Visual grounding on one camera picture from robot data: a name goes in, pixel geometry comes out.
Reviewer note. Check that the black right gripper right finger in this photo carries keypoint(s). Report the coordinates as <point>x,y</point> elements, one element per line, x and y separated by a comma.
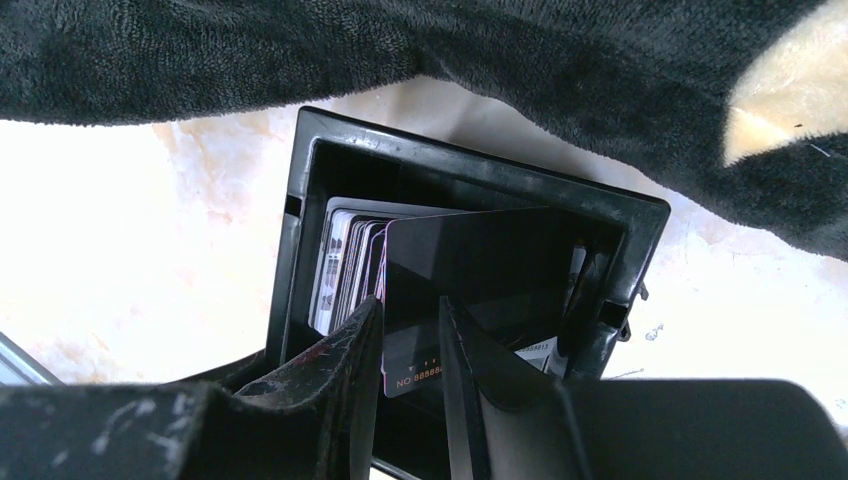
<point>507,420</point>

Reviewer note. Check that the black pillow with cream flowers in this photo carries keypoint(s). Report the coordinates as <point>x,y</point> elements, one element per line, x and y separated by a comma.
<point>739,105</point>

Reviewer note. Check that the black card holder box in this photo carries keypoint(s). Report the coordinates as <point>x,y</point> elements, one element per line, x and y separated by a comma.
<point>335,155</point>

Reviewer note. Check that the stack of cards in holder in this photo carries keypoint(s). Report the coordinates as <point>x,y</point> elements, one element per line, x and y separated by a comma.
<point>350,255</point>

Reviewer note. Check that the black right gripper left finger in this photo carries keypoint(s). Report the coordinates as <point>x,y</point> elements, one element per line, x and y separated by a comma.
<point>312,418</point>

